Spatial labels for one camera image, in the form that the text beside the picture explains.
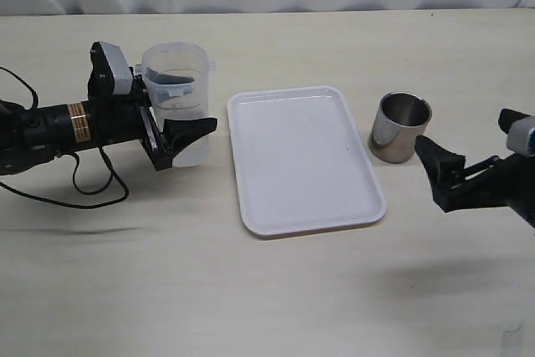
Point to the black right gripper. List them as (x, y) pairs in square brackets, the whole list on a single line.
[(491, 183)]

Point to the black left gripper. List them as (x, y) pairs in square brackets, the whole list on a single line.
[(115, 119)]

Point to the clear plastic pitcher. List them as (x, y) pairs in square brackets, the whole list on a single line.
[(180, 101)]

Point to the stainless steel cup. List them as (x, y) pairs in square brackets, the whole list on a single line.
[(400, 118)]

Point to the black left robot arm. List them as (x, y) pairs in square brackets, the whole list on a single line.
[(35, 136)]

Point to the white plastic tray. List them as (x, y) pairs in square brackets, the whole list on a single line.
[(300, 164)]

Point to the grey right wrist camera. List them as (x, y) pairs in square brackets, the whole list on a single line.
[(520, 137)]

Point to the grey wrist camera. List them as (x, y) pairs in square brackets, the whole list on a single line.
[(520, 137), (117, 76)]

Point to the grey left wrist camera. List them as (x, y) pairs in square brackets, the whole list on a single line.
[(117, 76)]

